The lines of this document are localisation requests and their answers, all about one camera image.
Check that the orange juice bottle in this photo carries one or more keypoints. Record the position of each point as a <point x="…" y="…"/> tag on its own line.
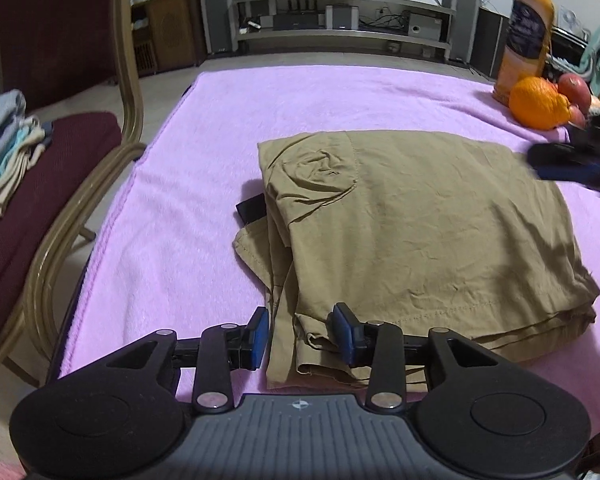
<point x="525" y="35"/>

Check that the grey subwoofer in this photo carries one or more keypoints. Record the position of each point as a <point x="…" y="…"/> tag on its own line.
<point x="425" y="26"/>

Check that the khaki pants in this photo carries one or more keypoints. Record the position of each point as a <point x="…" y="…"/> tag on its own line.
<point x="420" y="220"/>

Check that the small grey centre speaker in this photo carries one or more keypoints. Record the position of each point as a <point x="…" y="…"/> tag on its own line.
<point x="341" y="17"/>

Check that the wooden cabinet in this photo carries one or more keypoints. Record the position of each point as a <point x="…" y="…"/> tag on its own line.
<point x="167" y="30"/>

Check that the grey television stand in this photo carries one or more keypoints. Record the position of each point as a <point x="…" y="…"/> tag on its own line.
<point x="340" y="35"/>

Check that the black media receiver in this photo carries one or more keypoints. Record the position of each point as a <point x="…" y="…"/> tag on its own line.
<point x="298" y="21"/>

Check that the maroon banquet chair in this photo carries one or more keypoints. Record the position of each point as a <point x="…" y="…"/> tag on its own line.
<point x="55" y="35"/>

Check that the white and teal office chair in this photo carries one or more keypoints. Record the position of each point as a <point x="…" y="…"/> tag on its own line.
<point x="587" y="55"/>

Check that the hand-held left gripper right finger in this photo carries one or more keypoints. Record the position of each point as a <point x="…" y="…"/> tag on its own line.
<point x="347" y="337"/>

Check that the stack of folded clothes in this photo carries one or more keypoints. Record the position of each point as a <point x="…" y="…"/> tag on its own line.
<point x="5" y="160"/>

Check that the tall grey speaker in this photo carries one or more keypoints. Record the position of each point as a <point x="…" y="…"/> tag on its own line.
<point x="462" y="10"/>
<point x="217" y="5"/>

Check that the white desk fan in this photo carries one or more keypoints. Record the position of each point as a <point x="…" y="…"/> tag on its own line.
<point x="566" y="19"/>

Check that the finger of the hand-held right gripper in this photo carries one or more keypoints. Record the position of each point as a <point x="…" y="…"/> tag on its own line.
<point x="565" y="162"/>

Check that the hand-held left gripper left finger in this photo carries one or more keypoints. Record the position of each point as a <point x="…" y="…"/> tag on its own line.
<point x="260" y="340"/>

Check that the red apple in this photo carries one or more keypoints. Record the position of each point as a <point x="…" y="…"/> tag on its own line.
<point x="575" y="89"/>
<point x="578" y="116"/>

